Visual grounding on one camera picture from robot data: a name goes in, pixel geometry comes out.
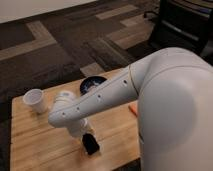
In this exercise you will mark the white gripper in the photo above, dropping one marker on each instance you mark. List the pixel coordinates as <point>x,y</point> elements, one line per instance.
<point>78,128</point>

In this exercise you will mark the black eraser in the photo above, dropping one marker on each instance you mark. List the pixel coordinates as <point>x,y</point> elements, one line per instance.
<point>87,140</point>

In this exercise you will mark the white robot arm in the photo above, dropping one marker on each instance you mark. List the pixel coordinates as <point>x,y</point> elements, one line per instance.
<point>174,90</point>

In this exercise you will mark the white sponge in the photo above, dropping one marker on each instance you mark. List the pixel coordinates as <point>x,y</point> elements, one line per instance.
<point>93,148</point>

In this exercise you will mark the dark blue bowl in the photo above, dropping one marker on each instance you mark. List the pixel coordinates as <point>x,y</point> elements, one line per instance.
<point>91,82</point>

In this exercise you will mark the white paper cup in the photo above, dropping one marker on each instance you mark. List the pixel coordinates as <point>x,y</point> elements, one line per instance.
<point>34,98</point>

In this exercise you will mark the black office chair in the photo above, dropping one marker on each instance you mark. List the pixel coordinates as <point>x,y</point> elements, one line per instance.
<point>183,23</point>

